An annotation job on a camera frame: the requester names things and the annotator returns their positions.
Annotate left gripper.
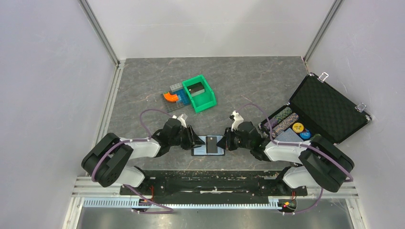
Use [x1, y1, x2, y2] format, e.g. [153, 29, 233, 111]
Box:
[169, 125, 205, 150]

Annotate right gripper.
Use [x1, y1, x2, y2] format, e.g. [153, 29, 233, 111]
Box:
[216, 126, 252, 151]

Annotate black VIP credit card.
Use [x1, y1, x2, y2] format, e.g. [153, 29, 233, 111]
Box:
[205, 136, 218, 155]

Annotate black leather card holder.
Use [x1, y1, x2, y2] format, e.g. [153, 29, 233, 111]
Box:
[191, 135, 225, 156]

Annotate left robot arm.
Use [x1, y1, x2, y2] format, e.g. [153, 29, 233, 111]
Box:
[81, 117, 205, 195]

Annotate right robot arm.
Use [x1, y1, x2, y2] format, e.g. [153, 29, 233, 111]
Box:
[217, 122, 355, 195]

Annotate blue playing card deck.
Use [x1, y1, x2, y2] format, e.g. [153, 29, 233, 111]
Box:
[275, 130, 304, 142]

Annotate green plastic bin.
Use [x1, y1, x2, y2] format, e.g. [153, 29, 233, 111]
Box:
[182, 74, 217, 113]

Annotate blue grid tray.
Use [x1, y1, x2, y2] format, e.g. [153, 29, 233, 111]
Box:
[161, 89, 191, 113]

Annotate orange curved piece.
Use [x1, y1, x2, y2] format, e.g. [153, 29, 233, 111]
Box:
[163, 92, 179, 103]

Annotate black box in bin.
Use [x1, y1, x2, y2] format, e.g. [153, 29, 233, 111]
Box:
[187, 82, 205, 97]

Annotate grey brick block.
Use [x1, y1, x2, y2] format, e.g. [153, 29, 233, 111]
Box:
[170, 83, 183, 93]

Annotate upper poker chip row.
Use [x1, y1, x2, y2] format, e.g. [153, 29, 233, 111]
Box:
[259, 107, 292, 131]

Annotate yellow dealer button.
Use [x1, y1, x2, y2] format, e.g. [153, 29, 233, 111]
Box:
[291, 122, 305, 133]

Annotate blue dealer button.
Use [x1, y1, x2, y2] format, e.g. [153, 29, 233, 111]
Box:
[299, 129, 312, 140]

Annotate brown poker chip row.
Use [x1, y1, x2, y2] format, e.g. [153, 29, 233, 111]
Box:
[309, 134, 321, 141]

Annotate black poker chip case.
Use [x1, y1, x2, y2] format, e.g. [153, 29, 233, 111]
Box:
[258, 73, 371, 144]

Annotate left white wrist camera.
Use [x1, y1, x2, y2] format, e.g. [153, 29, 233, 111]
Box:
[172, 114, 188, 128]

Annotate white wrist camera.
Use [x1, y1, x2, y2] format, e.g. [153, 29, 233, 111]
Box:
[172, 114, 188, 128]
[229, 111, 244, 131]

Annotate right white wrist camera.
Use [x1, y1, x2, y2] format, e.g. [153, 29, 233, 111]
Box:
[229, 111, 244, 131]

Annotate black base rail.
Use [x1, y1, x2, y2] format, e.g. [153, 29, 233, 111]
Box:
[135, 170, 308, 204]

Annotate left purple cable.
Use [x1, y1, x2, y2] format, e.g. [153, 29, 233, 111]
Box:
[92, 109, 176, 214]

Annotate white comb cable strip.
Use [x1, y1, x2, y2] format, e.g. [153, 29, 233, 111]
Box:
[83, 198, 282, 210]

